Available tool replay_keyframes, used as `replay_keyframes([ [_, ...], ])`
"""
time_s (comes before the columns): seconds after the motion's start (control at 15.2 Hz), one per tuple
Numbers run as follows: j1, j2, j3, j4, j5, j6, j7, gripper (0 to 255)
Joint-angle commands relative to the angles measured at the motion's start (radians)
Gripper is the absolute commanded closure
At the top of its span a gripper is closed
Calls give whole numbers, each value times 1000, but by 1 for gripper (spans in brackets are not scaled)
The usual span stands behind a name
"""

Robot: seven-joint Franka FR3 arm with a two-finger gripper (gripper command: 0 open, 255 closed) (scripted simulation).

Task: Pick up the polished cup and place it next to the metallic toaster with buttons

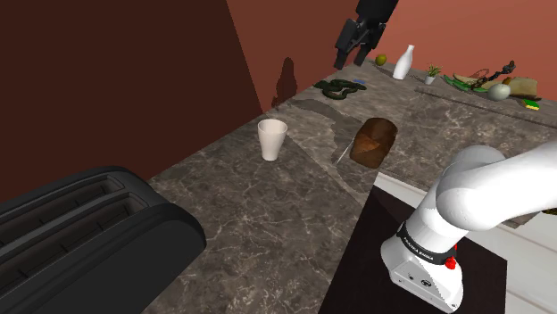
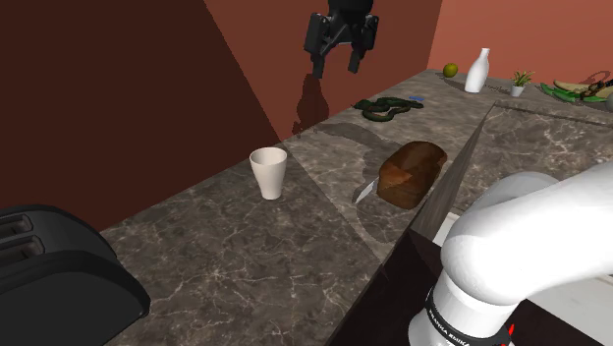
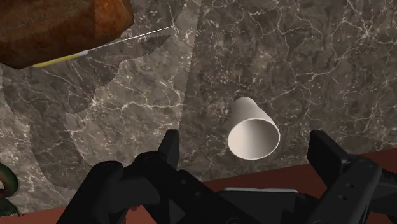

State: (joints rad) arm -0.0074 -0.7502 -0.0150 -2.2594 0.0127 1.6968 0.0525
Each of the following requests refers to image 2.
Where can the white cup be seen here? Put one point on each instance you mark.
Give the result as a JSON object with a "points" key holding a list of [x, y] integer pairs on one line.
{"points": [[269, 172]]}

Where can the white bottle vase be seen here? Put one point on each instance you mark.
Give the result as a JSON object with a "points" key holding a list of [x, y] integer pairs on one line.
{"points": [[476, 74]]}

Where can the green long peppers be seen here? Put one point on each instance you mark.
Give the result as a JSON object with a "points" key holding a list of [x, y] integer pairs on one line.
{"points": [[560, 94]]}

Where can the black toaster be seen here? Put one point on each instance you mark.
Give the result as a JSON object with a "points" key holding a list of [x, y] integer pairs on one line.
{"points": [[57, 287]]}

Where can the grey round object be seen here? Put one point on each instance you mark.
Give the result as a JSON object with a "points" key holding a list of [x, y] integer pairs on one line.
{"points": [[609, 103]]}

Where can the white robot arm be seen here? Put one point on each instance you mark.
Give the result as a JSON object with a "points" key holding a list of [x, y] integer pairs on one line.
{"points": [[503, 249]]}

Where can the small potted plant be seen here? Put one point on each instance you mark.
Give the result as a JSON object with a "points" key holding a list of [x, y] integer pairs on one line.
{"points": [[519, 85]]}

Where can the green apple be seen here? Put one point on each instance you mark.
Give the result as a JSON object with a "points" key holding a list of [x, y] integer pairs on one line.
{"points": [[450, 70]]}

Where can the tan squash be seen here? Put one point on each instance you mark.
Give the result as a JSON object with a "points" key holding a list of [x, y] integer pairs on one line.
{"points": [[570, 86]]}

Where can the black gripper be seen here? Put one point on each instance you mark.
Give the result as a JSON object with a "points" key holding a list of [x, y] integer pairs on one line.
{"points": [[349, 14]]}

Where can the dark green curved vegetables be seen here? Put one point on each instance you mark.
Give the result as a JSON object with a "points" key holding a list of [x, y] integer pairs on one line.
{"points": [[383, 109]]}

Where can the brown bread loaf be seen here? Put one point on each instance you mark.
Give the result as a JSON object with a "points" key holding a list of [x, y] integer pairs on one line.
{"points": [[409, 175]]}

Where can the small blue flat object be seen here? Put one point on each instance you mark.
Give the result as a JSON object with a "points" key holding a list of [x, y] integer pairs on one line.
{"points": [[416, 98]]}

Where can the silver knife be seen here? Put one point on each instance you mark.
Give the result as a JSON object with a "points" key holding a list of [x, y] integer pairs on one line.
{"points": [[365, 190]]}

